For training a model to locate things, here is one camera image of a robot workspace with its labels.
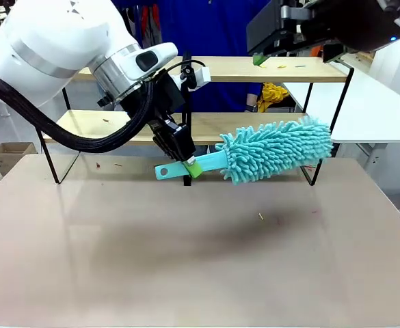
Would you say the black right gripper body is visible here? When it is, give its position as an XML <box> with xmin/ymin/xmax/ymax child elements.
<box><xmin>303</xmin><ymin>0</ymin><xmax>400</xmax><ymax>53</ymax></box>

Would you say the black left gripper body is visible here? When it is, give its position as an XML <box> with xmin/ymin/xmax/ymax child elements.
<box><xmin>120</xmin><ymin>72</ymin><xmax>187</xmax><ymax>137</ymax></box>

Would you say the teal chenille duster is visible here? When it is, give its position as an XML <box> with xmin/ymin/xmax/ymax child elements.
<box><xmin>154</xmin><ymin>115</ymin><xmax>334</xmax><ymax>187</ymax></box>

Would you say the wooden two-tier shelf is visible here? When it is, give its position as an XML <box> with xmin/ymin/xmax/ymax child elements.
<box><xmin>35</xmin><ymin>50</ymin><xmax>355</xmax><ymax>187</ymax></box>

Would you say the person in blue jacket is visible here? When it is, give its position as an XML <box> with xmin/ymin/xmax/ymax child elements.
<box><xmin>158</xmin><ymin>0</ymin><xmax>272</xmax><ymax>114</ymax></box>

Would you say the wooden shelf board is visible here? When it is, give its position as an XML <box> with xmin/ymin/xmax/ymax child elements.
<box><xmin>72</xmin><ymin>55</ymin><xmax>349</xmax><ymax>83</ymax></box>
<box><xmin>42</xmin><ymin>109</ymin><xmax>310</xmax><ymax>146</ymax></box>

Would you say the large white table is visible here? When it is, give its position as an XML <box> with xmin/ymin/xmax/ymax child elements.
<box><xmin>282</xmin><ymin>70</ymin><xmax>400</xmax><ymax>145</ymax></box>

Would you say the yellow cloth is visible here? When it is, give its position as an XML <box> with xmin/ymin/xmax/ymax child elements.
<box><xmin>256</xmin><ymin>82</ymin><xmax>290</xmax><ymax>113</ymax></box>

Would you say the cardboard box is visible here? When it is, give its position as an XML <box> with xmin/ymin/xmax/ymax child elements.
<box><xmin>0</xmin><ymin>141</ymin><xmax>38</xmax><ymax>177</ymax></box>

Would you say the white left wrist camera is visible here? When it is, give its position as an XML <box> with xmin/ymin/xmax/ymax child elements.
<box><xmin>176</xmin><ymin>66</ymin><xmax>211</xmax><ymax>92</ymax></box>

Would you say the black sleeved left arm cable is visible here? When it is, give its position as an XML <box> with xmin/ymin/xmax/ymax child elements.
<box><xmin>0</xmin><ymin>70</ymin><xmax>161</xmax><ymax>153</ymax></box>

